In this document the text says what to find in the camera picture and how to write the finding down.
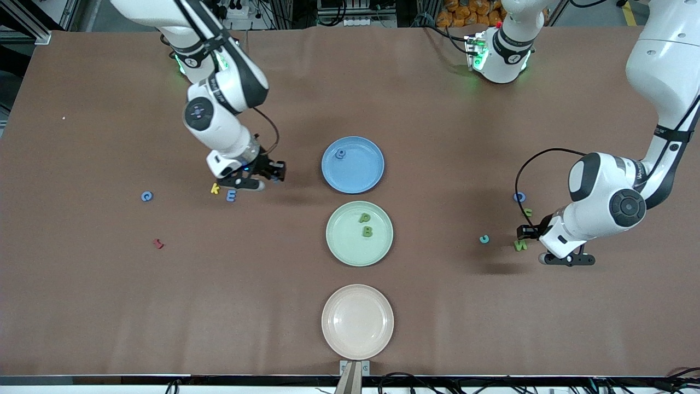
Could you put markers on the aluminium frame post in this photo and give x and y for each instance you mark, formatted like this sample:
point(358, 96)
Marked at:
point(44, 37)

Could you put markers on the green letter N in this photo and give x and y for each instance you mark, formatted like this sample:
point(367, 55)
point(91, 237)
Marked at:
point(519, 247)

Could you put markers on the blue letter O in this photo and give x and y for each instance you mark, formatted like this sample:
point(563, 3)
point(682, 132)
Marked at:
point(522, 201)

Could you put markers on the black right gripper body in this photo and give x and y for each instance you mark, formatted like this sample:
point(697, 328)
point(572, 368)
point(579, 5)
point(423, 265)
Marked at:
point(264, 166)

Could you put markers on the blue letter C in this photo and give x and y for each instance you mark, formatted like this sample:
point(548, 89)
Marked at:
point(143, 196)

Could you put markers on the light green plate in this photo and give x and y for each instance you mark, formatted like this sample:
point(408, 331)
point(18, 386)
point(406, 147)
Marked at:
point(350, 249)

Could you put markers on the green letter P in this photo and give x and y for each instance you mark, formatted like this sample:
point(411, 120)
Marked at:
point(361, 220)

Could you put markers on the tan upright post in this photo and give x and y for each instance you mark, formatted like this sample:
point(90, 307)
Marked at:
point(350, 383)

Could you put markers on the green letter B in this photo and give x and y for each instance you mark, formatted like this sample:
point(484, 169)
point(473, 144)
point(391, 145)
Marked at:
point(365, 231)

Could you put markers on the blue plate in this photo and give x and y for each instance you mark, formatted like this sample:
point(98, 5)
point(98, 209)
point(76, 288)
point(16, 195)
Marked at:
point(361, 175)

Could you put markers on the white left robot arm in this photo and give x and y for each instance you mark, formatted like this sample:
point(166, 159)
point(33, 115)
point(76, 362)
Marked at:
point(596, 186)

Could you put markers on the beige plate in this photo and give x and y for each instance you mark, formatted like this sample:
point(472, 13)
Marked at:
point(357, 323)

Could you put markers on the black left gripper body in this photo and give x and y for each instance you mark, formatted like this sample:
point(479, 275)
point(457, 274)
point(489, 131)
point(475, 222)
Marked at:
point(538, 228)

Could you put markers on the orange objects pile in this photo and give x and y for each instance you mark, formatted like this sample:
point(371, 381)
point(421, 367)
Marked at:
point(454, 13)

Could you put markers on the white power strip black plugs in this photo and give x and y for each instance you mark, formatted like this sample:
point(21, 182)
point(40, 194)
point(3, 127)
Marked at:
point(240, 13)

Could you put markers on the grey metal bracket plate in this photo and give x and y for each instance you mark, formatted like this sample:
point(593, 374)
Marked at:
point(343, 365)

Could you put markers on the blue letter a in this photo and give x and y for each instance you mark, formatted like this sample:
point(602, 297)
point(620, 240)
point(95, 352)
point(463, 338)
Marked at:
point(338, 155)

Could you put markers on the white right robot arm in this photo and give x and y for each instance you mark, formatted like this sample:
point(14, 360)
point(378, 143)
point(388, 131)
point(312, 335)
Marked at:
point(219, 131)

